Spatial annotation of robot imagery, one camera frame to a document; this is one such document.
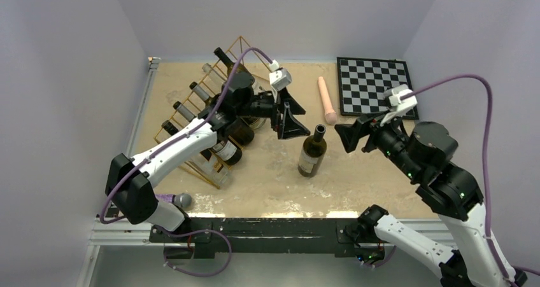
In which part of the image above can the gold wire wine rack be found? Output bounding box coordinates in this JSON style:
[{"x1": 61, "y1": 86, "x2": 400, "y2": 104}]
[{"x1": 154, "y1": 36, "x2": 266, "y2": 189}]

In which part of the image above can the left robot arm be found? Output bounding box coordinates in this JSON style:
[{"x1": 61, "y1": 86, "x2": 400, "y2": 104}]
[{"x1": 105, "y1": 68, "x2": 310, "y2": 242}]

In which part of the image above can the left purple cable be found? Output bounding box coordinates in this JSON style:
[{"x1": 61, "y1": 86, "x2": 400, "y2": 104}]
[{"x1": 99, "y1": 46, "x2": 275, "y2": 225}]

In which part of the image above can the black white chessboard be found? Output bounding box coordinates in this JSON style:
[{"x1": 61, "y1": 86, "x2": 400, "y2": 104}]
[{"x1": 336, "y1": 57, "x2": 412, "y2": 116}]

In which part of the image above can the purple glitter microphone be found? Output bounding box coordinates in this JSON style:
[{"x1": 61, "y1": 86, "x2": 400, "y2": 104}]
[{"x1": 155, "y1": 193, "x2": 193, "y2": 211}]

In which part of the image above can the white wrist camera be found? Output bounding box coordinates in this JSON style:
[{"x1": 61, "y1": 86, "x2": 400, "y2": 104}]
[
  {"x1": 268, "y1": 59, "x2": 292, "y2": 102},
  {"x1": 380, "y1": 84, "x2": 418, "y2": 126}
]

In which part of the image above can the clear glass liquor bottle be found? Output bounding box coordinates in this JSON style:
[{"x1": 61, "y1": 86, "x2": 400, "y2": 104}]
[{"x1": 184, "y1": 149, "x2": 228, "y2": 189}]

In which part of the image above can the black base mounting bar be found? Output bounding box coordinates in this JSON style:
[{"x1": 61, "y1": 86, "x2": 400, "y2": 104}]
[{"x1": 150, "y1": 218, "x2": 394, "y2": 264}]

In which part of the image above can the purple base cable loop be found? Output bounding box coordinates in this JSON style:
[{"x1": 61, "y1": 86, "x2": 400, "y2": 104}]
[{"x1": 162, "y1": 229, "x2": 233, "y2": 277}]

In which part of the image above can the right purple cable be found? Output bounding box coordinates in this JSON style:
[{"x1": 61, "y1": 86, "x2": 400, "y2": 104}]
[{"x1": 401, "y1": 74, "x2": 540, "y2": 287}]

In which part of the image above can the clear brown-tinted bottle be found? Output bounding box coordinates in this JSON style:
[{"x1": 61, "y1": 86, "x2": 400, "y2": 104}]
[{"x1": 202, "y1": 63, "x2": 266, "y2": 130}]

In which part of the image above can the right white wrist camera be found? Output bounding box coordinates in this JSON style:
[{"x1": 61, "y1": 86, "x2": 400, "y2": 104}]
[{"x1": 380, "y1": 84, "x2": 418, "y2": 126}]

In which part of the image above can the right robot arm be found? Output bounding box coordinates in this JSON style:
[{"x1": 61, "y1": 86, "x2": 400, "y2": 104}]
[{"x1": 335, "y1": 114, "x2": 527, "y2": 286}]

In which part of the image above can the dark green wine bottle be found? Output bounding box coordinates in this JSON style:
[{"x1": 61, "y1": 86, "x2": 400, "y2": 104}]
[{"x1": 173, "y1": 101, "x2": 245, "y2": 167}]

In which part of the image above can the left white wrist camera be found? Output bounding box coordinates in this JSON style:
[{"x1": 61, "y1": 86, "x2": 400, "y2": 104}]
[{"x1": 268, "y1": 59, "x2": 292, "y2": 102}]

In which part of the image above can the pink cylindrical handle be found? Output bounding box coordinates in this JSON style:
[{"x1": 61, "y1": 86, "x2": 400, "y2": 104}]
[{"x1": 317, "y1": 76, "x2": 338, "y2": 125}]

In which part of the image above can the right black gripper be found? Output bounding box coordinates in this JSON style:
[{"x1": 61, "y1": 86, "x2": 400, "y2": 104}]
[{"x1": 333, "y1": 105, "x2": 421, "y2": 179}]

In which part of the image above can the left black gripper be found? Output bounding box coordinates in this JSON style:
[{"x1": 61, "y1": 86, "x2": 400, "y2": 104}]
[{"x1": 236, "y1": 86, "x2": 309, "y2": 138}]

